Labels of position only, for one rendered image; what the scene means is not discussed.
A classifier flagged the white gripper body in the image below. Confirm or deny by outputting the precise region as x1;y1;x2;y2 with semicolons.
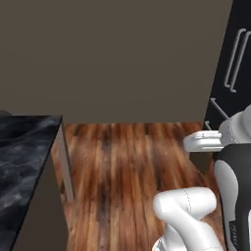
182;129;224;154

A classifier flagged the dark marble dining counter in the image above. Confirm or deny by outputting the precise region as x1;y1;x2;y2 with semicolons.
0;110;75;251

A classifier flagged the black fridge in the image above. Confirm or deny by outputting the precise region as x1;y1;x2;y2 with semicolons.
202;0;251;132

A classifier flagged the short grey fridge handle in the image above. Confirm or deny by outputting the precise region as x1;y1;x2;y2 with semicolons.
210;97;230;121

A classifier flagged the long grey fridge handle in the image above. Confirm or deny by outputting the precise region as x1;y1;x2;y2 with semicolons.
229;30;251;94
224;27;247;88

